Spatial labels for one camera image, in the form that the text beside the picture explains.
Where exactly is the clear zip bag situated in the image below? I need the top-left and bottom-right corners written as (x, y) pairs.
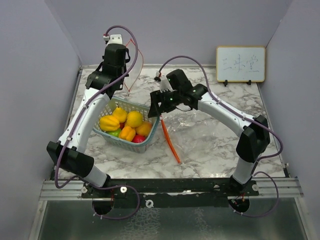
top-left (123, 38), bottom-right (144, 95)
top-left (160, 113), bottom-right (238, 165)

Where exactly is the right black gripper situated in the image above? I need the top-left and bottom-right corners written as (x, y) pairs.
top-left (149, 87), bottom-right (183, 118)

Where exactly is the yellow pear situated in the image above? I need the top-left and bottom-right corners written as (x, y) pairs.
top-left (112, 106), bottom-right (128, 124)

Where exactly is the yellow mango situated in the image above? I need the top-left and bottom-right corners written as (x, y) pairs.
top-left (135, 121), bottom-right (153, 137)

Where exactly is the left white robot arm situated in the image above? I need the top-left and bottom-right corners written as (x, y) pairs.
top-left (46, 43), bottom-right (130, 198)

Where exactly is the clear zip bag on table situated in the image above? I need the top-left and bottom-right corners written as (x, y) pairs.
top-left (160, 113), bottom-right (238, 165)

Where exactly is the yellow apple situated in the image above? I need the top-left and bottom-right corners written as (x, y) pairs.
top-left (125, 111), bottom-right (143, 128)

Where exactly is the orange bell pepper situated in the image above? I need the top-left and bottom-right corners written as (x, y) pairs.
top-left (118, 125), bottom-right (136, 142)

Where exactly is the blue plastic basket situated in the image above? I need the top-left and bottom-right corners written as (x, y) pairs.
top-left (93, 97), bottom-right (159, 153)

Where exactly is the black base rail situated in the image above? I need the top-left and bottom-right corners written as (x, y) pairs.
top-left (81, 178), bottom-right (259, 209)

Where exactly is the green apple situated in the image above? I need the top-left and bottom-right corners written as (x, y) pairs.
top-left (107, 128), bottom-right (122, 138)

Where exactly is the yellow bell pepper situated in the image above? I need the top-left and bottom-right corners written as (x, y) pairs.
top-left (99, 115), bottom-right (120, 132)

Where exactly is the small whiteboard with writing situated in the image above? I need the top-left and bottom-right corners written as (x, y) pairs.
top-left (216, 46), bottom-right (266, 83)

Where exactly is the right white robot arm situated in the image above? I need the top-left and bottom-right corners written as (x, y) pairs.
top-left (148, 69), bottom-right (270, 196)

